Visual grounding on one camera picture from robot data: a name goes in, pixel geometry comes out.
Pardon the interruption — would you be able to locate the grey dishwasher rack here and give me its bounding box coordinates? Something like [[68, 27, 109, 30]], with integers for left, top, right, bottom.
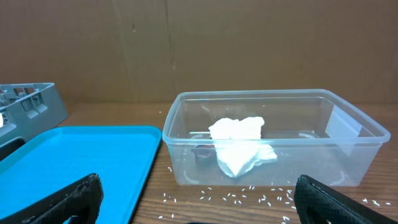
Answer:
[[1, 83, 68, 159]]

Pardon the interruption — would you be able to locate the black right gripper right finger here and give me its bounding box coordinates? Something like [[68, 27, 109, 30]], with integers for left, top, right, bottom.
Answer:
[[294, 175, 397, 224]]

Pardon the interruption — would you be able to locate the red snack wrapper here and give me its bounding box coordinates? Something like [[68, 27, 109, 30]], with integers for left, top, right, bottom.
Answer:
[[191, 144, 216, 163]]

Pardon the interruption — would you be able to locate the clear plastic bin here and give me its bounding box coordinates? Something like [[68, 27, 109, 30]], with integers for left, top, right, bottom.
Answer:
[[162, 89, 391, 187]]

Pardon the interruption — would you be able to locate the white napkin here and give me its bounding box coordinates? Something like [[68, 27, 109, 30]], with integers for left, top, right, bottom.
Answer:
[[208, 116, 277, 178]]

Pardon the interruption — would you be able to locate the teal plastic tray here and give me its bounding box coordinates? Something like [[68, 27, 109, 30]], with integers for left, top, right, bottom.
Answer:
[[1, 126, 162, 223]]

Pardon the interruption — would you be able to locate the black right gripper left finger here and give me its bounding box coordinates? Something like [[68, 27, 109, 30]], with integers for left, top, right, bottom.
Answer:
[[1, 173, 104, 224]]

